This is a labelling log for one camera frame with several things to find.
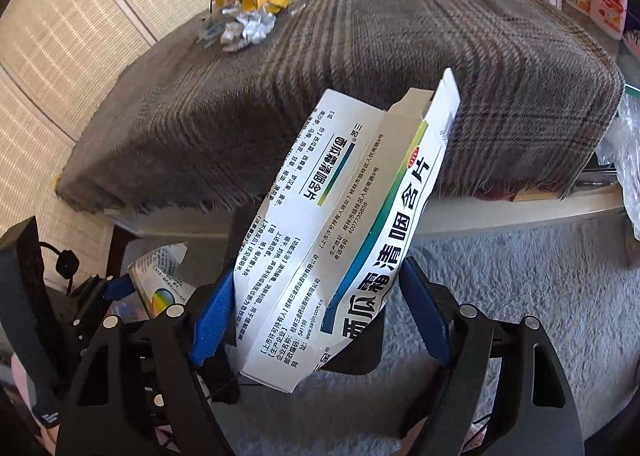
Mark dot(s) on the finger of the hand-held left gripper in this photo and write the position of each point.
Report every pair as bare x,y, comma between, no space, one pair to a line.
119,287

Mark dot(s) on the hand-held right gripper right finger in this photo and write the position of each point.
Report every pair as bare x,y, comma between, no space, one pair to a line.
425,316

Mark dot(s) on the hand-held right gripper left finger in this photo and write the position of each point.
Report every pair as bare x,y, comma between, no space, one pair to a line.
214,323

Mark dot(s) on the white box with rainbow print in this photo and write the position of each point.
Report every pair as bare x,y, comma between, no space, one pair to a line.
160,276

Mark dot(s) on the white medicine box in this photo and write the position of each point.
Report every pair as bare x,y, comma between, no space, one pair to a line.
350,196

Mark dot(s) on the silver foil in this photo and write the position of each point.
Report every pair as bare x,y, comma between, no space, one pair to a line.
247,31

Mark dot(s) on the person's pink clothing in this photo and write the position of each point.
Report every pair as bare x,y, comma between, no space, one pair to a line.
15,381

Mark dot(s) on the white fluffy rug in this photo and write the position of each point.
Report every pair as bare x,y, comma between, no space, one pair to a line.
525,276

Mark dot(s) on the white table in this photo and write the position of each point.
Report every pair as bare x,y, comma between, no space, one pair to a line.
500,216

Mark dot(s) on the grey plaid blanket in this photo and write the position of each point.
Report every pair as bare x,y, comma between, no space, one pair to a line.
400,86

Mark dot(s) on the beige woven blinds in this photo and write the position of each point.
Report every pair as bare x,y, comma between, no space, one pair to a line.
75,36

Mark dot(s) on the clear plastic bag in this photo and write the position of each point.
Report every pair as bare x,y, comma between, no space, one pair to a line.
627,146

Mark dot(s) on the small torn packet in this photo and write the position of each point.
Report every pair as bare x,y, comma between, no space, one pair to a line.
210,31

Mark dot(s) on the white red-labelled packet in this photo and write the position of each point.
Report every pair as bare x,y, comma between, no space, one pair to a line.
610,6

